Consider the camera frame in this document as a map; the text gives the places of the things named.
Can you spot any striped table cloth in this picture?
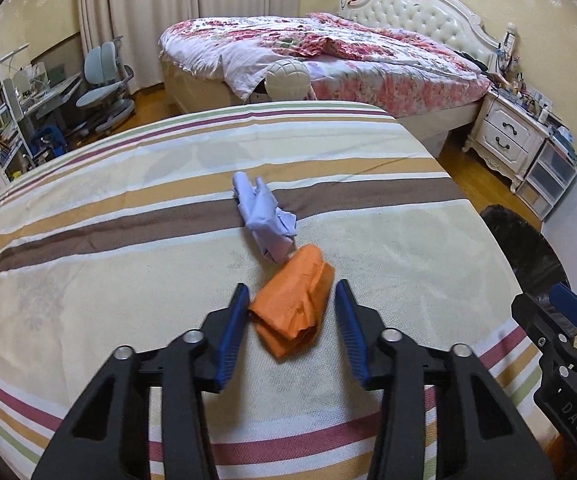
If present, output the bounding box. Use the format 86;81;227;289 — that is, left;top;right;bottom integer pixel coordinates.
0;102;555;479

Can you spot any white tufted headboard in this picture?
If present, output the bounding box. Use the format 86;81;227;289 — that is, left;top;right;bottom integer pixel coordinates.
338;0;501;68

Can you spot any plastic drawer unit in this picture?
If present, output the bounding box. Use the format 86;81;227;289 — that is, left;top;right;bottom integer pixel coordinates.
516;139;577;221

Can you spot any black trash bag bin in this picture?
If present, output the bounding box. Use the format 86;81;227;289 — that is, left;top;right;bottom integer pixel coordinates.
480;205;569;307

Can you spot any lavender crumpled cloth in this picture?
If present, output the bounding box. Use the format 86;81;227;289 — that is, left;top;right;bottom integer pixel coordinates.
232;171;297;264

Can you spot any blue desk chair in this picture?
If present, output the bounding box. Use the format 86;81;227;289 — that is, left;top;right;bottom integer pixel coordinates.
76;36;136;138

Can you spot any white nightstand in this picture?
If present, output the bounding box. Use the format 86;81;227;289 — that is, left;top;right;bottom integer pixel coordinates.
462;89;547;194

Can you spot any white round fan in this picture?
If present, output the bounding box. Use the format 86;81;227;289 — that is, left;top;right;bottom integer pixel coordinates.
264;58;311;101

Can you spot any study desk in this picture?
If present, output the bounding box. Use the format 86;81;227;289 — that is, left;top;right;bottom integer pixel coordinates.
0;44;85;137

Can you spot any bed with floral bedding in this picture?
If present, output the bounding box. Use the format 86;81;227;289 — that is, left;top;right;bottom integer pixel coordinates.
157;12;492;137

